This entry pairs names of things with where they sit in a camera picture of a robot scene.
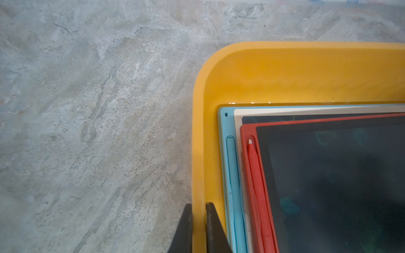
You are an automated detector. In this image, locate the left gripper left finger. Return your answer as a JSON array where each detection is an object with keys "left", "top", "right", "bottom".
[{"left": 167, "top": 203, "right": 193, "bottom": 253}]

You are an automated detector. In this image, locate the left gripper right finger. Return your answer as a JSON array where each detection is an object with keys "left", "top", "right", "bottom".
[{"left": 206, "top": 202, "right": 232, "bottom": 253}]

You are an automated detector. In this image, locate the red writing tablet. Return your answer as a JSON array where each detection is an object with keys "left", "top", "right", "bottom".
[{"left": 240, "top": 113, "right": 405, "bottom": 253}]

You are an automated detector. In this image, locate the yellow plastic storage box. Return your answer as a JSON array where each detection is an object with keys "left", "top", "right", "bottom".
[{"left": 192, "top": 42, "right": 405, "bottom": 253}]

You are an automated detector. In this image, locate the blue stylus pen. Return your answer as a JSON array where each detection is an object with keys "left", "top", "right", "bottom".
[{"left": 226, "top": 136, "right": 247, "bottom": 253}]

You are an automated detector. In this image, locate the red stylus pen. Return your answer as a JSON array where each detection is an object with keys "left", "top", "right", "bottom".
[{"left": 247, "top": 139, "right": 275, "bottom": 253}]

